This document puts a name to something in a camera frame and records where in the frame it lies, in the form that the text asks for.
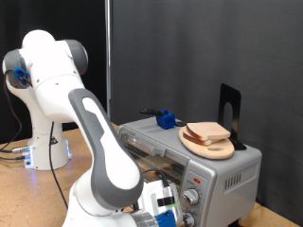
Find vertical metal pole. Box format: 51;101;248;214
105;0;112;116

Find glass oven door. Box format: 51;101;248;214
117;126;190;197

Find dark grey backdrop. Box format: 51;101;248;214
111;0;303;226

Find round wooden board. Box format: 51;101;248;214
178;126;236;161

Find wire oven rack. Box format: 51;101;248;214
157;160;187;187

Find black base cable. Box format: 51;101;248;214
0;145;31;154
0;154;27;161

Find black metal bookend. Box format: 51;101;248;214
217;82;247;151

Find tan bread slice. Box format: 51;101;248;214
186;121;232;142

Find black curtain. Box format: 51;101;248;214
0;0;108;145

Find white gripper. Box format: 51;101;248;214
136;180;179;227

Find silver toaster oven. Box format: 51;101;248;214
116;113;263;227

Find metal spatula with blue block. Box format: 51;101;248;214
139;108;187;131

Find silver oven knob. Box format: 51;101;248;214
183;187;201;206
181;212;196;227

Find black camera cable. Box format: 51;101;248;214
0;70;169;211

